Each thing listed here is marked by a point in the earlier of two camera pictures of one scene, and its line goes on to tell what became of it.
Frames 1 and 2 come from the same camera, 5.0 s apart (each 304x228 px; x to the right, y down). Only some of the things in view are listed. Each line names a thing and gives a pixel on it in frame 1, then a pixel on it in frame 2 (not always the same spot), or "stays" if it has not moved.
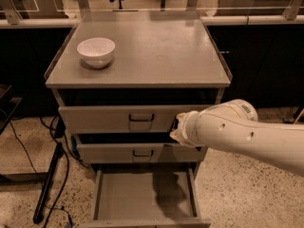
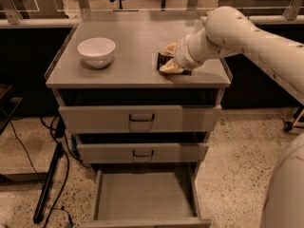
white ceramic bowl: [96, 52] stays
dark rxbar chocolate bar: [175, 123] to [161, 58]
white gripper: [186, 128] to [182, 55]
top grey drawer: [121, 119] stays
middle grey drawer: [140, 153] stays
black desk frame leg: [39, 212] stays
